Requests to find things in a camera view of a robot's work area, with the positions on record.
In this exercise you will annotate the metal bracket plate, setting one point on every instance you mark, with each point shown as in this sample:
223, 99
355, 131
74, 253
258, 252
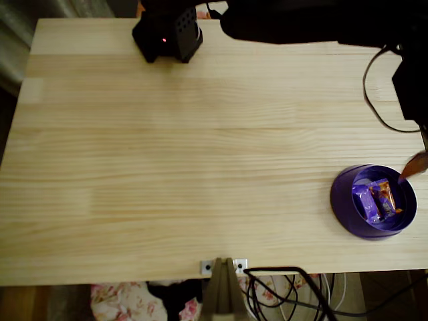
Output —
242, 266

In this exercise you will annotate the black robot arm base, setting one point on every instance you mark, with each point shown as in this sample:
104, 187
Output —
167, 36

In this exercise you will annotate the purple bowl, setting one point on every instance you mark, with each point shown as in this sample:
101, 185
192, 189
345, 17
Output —
341, 202

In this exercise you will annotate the black fabric patch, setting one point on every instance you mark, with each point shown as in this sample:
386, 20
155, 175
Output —
174, 297

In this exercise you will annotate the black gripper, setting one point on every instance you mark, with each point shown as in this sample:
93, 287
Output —
413, 167

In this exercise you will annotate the orange and purple candy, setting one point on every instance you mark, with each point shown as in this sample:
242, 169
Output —
386, 200

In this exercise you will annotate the olive camera stand pole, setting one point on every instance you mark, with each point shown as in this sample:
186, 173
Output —
222, 294

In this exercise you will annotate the purple candy wrapper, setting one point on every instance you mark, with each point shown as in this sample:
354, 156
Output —
366, 202

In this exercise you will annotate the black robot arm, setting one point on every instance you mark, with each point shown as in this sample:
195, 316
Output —
301, 20

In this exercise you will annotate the floral cloth with black patch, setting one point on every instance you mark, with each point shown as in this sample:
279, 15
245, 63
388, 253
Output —
117, 301

